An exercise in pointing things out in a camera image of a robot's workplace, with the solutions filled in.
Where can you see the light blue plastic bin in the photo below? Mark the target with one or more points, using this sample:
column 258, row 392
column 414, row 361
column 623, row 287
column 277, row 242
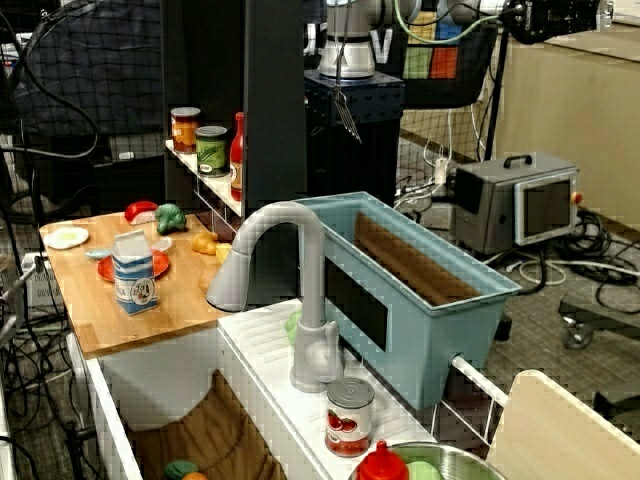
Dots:
column 430, row 345

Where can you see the orange beans can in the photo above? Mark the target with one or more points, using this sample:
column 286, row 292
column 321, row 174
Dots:
column 185, row 131

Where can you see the dark blue pedestal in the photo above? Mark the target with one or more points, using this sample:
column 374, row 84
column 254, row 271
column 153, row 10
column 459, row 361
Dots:
column 370, row 97

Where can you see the beige cabinet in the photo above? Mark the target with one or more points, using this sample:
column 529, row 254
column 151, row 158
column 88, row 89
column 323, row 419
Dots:
column 570, row 110

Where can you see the light green toy lettuce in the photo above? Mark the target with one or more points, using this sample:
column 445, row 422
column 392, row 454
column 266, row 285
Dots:
column 292, row 327

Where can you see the brown cloth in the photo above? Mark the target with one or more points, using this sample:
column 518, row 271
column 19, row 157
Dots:
column 220, row 430

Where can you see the black wheeled cart base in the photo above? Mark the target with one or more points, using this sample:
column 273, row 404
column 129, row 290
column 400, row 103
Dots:
column 600, row 312

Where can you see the white power strip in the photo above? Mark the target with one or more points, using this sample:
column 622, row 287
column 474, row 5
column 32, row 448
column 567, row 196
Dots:
column 440, row 170

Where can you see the toy fried egg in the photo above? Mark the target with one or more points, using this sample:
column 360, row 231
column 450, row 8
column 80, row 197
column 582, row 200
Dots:
column 66, row 237

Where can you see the hanging metal spatula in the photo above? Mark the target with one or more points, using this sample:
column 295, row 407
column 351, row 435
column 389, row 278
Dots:
column 347, row 112

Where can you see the tomato can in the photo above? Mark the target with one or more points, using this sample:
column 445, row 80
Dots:
column 349, row 420

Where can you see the white labelled box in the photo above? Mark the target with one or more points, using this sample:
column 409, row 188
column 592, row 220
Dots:
column 42, row 287

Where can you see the red sauce bottle with label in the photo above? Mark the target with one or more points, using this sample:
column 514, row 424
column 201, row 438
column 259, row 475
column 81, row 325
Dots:
column 237, row 160

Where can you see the orange toy vegetable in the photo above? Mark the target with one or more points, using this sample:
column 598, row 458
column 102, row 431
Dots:
column 195, row 476

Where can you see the black robot tool head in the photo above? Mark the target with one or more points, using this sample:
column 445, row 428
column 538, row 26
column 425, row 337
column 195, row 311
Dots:
column 550, row 17

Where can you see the metal bowl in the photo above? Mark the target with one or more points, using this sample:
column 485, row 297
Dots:
column 465, row 465

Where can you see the green peas can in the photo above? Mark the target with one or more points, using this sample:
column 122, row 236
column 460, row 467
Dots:
column 211, row 152

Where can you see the red round plate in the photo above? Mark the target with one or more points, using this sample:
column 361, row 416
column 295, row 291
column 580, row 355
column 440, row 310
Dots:
column 160, row 264

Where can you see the light green toy fruit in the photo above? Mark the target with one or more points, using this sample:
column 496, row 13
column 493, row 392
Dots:
column 424, row 471

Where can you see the black mesh net panel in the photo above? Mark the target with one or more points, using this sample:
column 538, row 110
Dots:
column 100, row 65

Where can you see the red bottle cap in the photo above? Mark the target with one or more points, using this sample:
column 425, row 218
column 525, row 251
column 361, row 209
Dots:
column 382, row 465

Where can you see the light wooden board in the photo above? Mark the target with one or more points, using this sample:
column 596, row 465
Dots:
column 560, row 435

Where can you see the blue white milk carton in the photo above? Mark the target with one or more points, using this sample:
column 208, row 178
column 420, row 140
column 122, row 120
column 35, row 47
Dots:
column 132, row 280

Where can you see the grey robot arm base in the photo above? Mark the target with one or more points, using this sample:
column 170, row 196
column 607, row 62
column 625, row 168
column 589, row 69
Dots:
column 350, row 50

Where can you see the black banner with coloured squares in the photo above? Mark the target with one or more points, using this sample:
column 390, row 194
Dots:
column 442, row 62

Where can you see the green toy broccoli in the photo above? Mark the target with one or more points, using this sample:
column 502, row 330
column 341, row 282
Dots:
column 169, row 218

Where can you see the white toy sink unit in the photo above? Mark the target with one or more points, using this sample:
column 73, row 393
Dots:
column 260, row 360

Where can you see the grey control box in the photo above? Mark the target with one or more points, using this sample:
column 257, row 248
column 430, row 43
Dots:
column 482, row 210

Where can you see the teach pendant with screen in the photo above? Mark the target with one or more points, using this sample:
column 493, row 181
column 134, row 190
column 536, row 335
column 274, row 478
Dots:
column 545, row 207

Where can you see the toy croissant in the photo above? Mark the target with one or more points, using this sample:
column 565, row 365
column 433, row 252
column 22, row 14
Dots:
column 205, row 243

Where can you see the black toy kitchen cabinet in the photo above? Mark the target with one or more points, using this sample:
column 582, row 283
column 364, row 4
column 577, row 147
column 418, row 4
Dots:
column 275, row 100

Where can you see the grey toy faucet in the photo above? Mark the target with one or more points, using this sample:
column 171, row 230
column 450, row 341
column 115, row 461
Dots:
column 312, row 280

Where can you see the dark green toy vegetable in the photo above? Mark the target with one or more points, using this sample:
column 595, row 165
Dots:
column 179, row 468

